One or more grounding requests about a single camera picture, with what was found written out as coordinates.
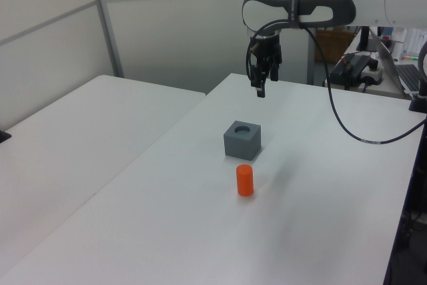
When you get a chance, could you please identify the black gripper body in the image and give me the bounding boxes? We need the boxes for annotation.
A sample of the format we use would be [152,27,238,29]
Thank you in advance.
[248,32,284,66]

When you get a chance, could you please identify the orange cylinder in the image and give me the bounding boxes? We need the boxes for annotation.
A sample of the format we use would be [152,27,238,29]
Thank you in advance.
[236,164,256,197]

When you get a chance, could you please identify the grey block with round hole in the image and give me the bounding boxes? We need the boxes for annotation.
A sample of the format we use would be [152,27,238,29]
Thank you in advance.
[223,119,262,160]

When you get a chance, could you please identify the brown cardboard box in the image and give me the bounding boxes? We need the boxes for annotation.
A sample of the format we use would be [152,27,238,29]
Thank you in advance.
[316,29,355,64]

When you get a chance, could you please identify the black power unit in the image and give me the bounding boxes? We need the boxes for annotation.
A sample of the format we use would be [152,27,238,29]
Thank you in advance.
[329,53,372,89]

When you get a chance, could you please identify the black monitor stand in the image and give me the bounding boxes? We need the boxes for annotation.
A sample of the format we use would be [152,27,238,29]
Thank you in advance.
[356,25,378,53]

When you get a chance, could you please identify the emergency stop button box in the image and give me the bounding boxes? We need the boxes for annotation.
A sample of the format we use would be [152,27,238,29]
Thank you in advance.
[361,60,383,86]

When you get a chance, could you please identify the silver laptop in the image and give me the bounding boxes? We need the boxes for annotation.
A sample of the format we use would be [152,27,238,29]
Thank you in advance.
[368,27,425,94]

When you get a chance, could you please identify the black cable strap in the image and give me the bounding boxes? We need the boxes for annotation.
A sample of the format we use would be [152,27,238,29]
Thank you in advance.
[288,0,304,29]

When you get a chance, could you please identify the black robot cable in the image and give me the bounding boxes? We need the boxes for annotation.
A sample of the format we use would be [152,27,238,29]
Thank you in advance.
[245,0,427,146]

